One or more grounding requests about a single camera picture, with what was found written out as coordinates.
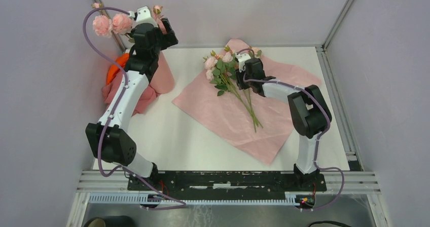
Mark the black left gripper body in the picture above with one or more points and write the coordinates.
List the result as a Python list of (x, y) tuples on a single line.
[(157, 48)]

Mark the pink wrapping paper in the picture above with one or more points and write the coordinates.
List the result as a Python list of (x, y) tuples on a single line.
[(211, 132)]

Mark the pink cloth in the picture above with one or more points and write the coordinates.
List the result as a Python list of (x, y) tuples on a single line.
[(146, 98)]

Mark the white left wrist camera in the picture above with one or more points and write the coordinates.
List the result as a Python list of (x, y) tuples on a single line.
[(143, 15)]

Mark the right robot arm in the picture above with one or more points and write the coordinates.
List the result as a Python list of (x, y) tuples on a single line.
[(310, 114)]

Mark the pink rose stem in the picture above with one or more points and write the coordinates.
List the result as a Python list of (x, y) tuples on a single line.
[(120, 24), (156, 14)]

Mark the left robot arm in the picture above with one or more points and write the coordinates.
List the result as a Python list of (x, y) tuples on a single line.
[(108, 138)]

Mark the pink rose stems bunch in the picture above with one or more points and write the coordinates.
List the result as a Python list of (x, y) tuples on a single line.
[(220, 71)]

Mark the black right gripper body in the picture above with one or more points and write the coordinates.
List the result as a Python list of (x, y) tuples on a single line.
[(240, 79)]

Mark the orange cloth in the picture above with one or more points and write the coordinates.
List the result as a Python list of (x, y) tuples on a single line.
[(113, 69)]

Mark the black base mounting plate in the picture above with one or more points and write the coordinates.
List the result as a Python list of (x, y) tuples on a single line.
[(235, 185)]

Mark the black round object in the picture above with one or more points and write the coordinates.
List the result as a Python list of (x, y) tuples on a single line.
[(111, 221)]

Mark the pink cylindrical vase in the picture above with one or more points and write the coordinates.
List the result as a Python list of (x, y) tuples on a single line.
[(162, 81)]

